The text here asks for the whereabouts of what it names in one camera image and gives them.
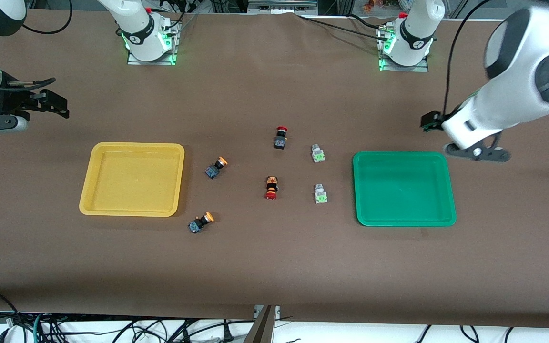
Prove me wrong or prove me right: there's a black floor cable bundle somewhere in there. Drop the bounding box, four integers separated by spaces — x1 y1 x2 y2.
41 318 256 343

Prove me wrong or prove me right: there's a yellow push button switch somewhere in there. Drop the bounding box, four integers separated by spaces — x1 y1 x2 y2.
204 156 228 180
188 212 215 234

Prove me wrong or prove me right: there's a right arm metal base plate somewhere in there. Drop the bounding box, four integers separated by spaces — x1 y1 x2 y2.
126 20 180 66

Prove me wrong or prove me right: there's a green floor cable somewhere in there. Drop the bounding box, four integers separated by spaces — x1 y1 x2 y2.
32 313 45 343

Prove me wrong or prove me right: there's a green plastic tray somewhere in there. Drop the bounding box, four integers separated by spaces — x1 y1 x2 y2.
353 151 457 227

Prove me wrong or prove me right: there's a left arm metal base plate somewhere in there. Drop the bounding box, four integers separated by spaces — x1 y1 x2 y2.
377 25 429 73

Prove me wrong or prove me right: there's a black cable on cloth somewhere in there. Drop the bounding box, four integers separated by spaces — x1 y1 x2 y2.
295 13 392 42

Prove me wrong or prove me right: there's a brown table cloth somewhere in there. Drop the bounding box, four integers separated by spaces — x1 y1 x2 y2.
0 10 549 329

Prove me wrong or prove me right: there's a dark metal profile bar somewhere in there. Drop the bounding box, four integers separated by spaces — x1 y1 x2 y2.
243 305 278 343

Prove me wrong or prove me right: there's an aluminium frame rail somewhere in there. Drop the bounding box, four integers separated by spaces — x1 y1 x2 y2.
248 0 319 14

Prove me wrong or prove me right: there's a yellow plastic tray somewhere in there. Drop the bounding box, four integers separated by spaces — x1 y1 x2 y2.
79 142 185 218

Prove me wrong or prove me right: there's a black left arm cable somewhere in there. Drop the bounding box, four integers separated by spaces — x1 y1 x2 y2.
442 0 495 116

